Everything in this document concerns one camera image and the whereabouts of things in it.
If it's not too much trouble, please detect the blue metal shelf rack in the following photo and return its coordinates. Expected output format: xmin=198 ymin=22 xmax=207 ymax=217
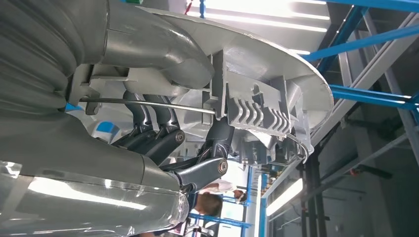
xmin=188 ymin=165 xmax=267 ymax=237
xmin=302 ymin=0 xmax=419 ymax=112

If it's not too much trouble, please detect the person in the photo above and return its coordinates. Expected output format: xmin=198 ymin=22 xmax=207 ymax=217
xmin=200 ymin=179 xmax=248 ymax=204
xmin=193 ymin=193 xmax=224 ymax=217

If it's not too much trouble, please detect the ceiling light strip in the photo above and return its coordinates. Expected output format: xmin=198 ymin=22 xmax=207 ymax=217
xmin=265 ymin=178 xmax=304 ymax=217
xmin=190 ymin=9 xmax=331 ymax=34

